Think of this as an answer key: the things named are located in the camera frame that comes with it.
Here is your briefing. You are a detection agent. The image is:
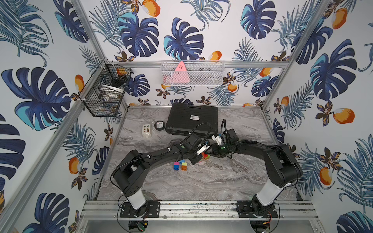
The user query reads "pink triangle object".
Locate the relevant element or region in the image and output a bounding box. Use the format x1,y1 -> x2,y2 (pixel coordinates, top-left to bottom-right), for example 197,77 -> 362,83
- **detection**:
170,61 -> 190,84

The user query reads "white button control box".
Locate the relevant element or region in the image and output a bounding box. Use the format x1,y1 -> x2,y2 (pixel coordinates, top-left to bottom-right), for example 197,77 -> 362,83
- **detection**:
141,123 -> 152,138

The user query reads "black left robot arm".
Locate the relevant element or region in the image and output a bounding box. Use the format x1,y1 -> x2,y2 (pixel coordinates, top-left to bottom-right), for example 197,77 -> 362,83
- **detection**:
110,122 -> 212,217

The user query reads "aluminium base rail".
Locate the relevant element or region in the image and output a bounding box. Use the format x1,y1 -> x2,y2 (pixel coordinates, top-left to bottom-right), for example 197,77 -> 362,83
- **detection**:
80,201 -> 319,221

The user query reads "black wire basket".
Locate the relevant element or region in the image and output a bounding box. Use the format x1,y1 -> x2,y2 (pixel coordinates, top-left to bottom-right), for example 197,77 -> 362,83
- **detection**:
79,60 -> 134,117

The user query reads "black plastic tool case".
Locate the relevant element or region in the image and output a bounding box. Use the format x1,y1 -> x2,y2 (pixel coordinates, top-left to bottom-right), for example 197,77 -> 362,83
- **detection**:
165,103 -> 219,138

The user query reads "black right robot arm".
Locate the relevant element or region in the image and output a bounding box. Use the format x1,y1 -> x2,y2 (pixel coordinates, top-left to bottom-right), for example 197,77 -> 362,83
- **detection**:
210,119 -> 303,218

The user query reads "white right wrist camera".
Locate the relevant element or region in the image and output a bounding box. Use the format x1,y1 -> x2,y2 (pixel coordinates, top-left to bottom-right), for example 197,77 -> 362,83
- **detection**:
211,135 -> 223,146

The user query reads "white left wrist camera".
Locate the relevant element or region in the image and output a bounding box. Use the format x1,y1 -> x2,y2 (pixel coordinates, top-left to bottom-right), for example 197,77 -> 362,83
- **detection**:
196,140 -> 211,155

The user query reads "black round tape roll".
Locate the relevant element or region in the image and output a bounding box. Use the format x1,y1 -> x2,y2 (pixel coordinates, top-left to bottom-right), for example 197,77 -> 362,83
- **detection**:
154,120 -> 166,131

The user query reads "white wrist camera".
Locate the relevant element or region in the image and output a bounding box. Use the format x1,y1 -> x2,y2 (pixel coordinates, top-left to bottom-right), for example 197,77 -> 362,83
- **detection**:
196,140 -> 211,155
211,135 -> 223,146

